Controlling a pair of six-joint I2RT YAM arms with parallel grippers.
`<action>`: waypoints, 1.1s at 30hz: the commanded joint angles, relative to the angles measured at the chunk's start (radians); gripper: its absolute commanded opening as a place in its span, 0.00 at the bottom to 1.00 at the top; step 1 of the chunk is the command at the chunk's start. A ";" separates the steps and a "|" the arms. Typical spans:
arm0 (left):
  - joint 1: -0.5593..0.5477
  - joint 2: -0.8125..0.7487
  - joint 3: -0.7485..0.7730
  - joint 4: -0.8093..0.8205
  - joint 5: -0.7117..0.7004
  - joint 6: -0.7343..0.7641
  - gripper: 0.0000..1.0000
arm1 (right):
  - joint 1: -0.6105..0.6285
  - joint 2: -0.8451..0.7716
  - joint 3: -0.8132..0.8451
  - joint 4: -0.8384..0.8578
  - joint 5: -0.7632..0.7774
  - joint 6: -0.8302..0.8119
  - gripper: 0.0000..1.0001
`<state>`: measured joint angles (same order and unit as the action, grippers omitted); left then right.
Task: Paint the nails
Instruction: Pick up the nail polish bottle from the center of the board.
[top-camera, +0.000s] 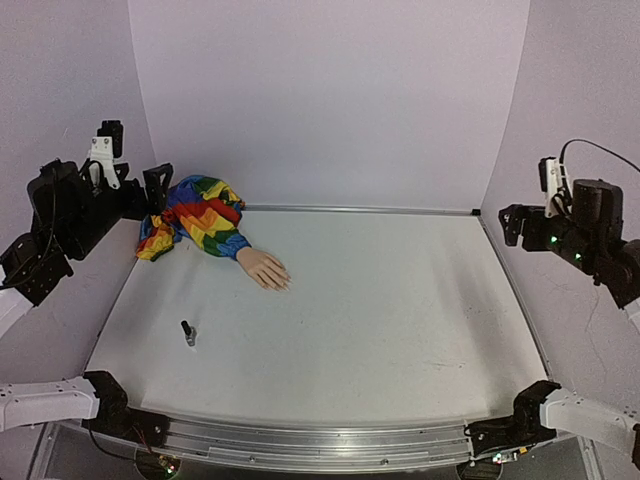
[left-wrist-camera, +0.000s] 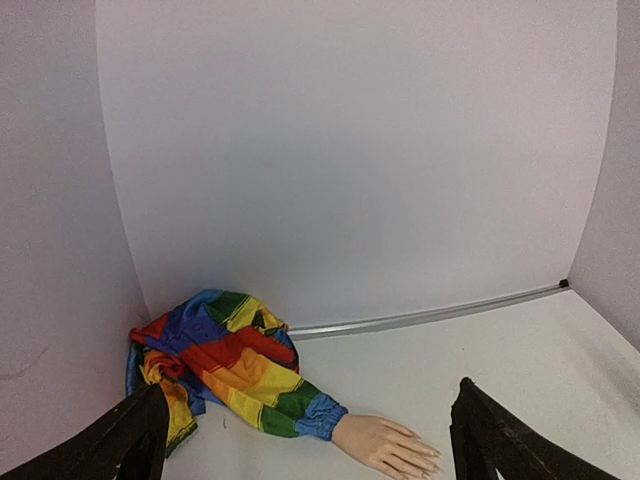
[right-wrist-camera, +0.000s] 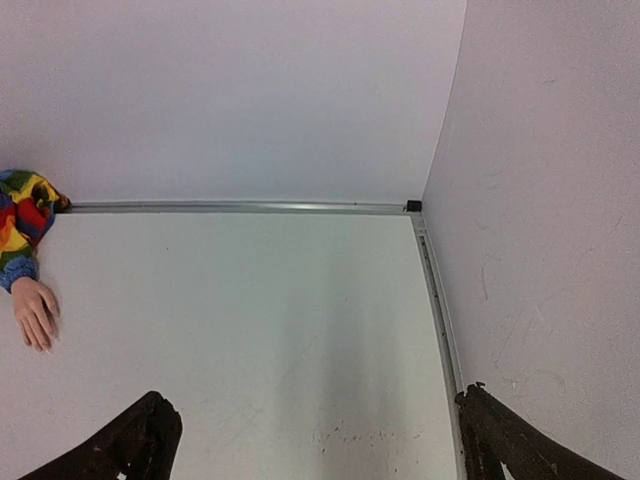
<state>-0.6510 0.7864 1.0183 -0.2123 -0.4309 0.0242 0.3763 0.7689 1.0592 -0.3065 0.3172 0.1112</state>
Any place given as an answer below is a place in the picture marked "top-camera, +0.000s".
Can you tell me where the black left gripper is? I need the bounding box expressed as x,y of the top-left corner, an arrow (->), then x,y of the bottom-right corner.
65,162 -> 174,260

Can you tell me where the glitter nail polish bottle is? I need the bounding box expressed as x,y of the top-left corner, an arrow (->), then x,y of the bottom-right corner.
186,329 -> 197,348

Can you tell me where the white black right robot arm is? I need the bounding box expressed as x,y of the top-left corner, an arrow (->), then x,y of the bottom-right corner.
498,179 -> 639,465

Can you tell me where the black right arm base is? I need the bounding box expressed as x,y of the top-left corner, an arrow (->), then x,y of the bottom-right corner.
465,380 -> 561,458

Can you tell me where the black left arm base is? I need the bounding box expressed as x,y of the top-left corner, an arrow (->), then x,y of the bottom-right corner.
82,371 -> 169,447

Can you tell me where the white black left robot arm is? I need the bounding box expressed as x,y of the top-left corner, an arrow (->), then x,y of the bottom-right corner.
1,159 -> 173,437

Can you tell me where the rainbow colored sleeve cloth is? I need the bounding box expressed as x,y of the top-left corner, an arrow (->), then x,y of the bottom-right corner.
136,175 -> 250,261

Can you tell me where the mannequin hand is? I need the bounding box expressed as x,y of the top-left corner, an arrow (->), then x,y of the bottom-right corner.
236,247 -> 291,291

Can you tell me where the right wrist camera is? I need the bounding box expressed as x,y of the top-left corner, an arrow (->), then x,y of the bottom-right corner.
538,157 -> 573,218

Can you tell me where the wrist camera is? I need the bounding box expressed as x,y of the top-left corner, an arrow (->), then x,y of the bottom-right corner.
538,157 -> 573,218
89,120 -> 124,174

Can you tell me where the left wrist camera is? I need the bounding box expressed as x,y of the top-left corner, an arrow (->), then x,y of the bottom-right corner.
89,120 -> 124,174

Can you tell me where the black right camera cable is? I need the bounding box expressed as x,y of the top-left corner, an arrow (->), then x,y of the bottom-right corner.
558,138 -> 640,176

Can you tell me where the aluminium front rail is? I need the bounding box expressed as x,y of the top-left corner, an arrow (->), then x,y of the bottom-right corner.
79,409 -> 586,474

